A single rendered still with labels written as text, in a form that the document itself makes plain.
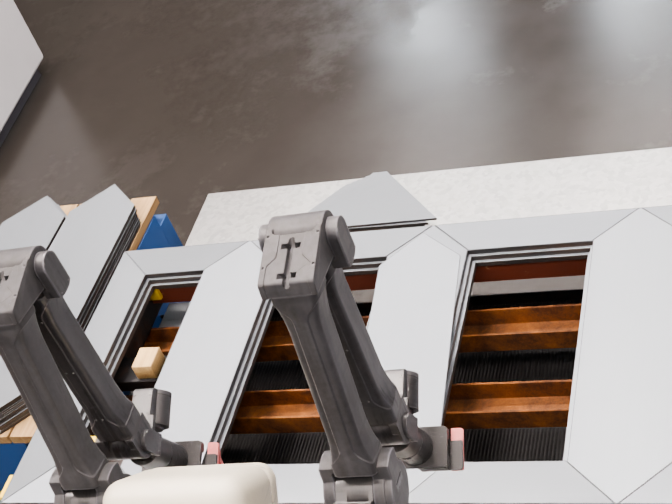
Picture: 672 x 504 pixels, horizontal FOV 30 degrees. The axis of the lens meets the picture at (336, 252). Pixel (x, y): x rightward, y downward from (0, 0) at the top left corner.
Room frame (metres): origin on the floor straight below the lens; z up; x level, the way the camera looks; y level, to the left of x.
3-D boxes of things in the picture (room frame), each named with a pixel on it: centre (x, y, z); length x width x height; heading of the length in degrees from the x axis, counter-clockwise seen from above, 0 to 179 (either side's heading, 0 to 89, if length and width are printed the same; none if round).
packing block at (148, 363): (2.15, 0.48, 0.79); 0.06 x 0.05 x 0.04; 152
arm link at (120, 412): (1.47, 0.42, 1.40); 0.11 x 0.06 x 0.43; 65
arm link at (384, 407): (1.29, 0.03, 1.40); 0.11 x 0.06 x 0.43; 65
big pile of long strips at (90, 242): (2.51, 0.74, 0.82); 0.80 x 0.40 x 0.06; 152
